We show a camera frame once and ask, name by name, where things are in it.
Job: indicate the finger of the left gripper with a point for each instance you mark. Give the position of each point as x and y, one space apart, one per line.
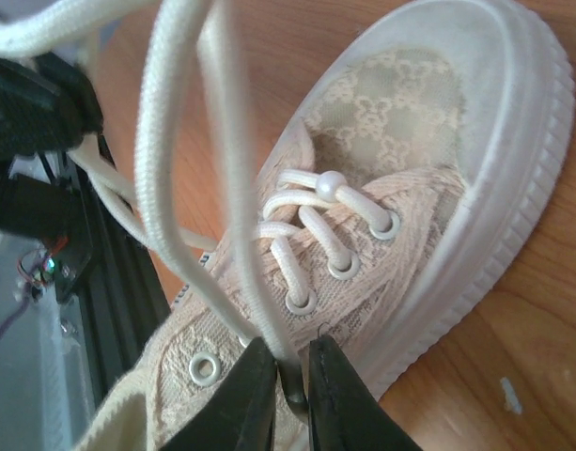
51 108

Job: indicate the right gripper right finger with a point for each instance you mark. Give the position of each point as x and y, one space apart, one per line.
343 415

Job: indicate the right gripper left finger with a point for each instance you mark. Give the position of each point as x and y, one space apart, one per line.
241 413

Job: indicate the white shoelace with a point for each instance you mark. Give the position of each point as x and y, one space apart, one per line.
311 241

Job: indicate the beige lace sneaker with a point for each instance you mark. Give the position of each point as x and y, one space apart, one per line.
477 132

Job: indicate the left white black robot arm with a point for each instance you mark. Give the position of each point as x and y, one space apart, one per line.
33 208

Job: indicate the left electronics board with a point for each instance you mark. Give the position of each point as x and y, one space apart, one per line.
48 263

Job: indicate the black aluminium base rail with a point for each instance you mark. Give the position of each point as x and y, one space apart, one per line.
110 277

